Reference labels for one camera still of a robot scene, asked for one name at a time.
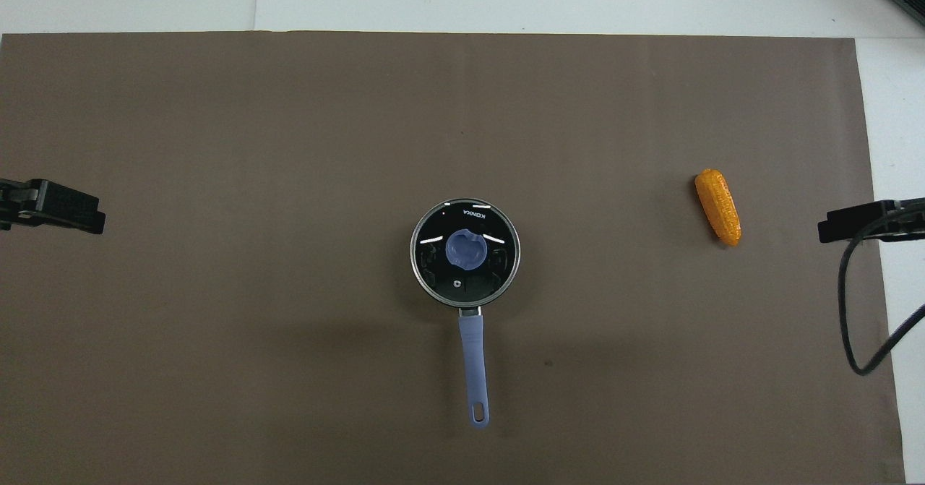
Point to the brown table mat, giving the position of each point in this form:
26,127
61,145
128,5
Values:
289,145

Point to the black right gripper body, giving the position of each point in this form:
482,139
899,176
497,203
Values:
860,223

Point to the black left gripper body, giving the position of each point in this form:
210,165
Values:
65,207

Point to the glass lid with blue knob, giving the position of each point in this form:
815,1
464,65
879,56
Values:
500,282

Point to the dark blue saucepan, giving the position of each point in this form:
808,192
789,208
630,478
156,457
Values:
473,369

